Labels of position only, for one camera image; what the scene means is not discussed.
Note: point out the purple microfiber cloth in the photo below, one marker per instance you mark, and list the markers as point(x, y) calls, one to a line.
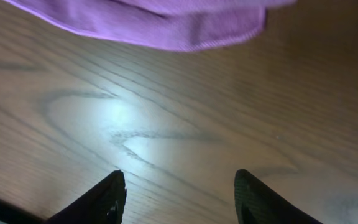
point(174, 25)

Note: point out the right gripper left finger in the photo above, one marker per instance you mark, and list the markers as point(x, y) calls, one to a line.
point(102, 204)

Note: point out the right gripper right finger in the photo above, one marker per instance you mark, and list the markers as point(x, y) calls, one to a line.
point(257, 203)

